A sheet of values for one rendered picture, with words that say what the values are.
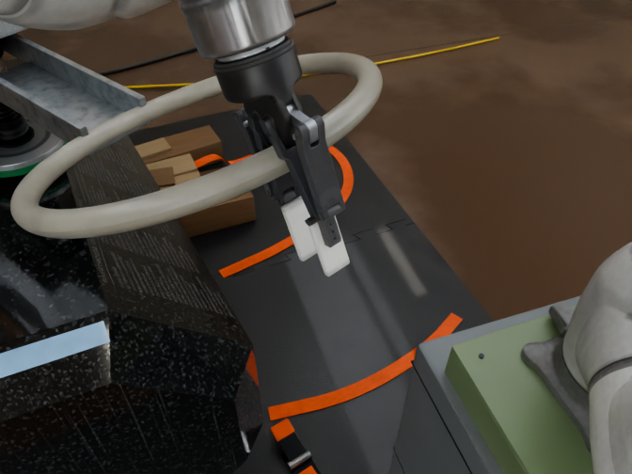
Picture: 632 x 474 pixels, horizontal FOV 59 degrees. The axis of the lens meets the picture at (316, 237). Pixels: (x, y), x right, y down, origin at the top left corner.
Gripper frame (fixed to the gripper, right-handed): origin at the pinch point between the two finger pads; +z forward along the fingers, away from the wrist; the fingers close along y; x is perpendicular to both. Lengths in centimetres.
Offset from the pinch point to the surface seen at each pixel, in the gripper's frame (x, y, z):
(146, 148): -29, 204, 37
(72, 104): 9, 58, -13
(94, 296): 22, 48, 16
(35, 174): 20.1, 32.9, -10.7
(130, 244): 10, 67, 18
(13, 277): 32, 60, 10
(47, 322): 30, 48, 15
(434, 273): -86, 94, 98
